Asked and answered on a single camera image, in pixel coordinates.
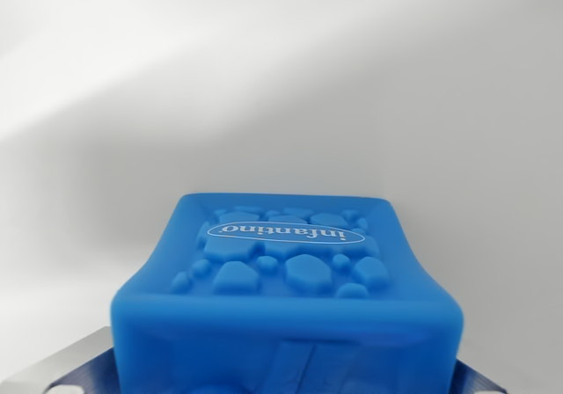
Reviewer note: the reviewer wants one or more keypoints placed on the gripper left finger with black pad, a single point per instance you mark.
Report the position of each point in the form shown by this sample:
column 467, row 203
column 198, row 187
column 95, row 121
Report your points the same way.
column 79, row 359

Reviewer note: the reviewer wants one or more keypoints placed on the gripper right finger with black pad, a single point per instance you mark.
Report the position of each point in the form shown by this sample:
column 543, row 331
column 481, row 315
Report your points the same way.
column 484, row 365

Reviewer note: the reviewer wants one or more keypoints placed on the blue embossed soft cube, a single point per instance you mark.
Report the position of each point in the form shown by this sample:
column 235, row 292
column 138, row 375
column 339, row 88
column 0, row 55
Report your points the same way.
column 286, row 297

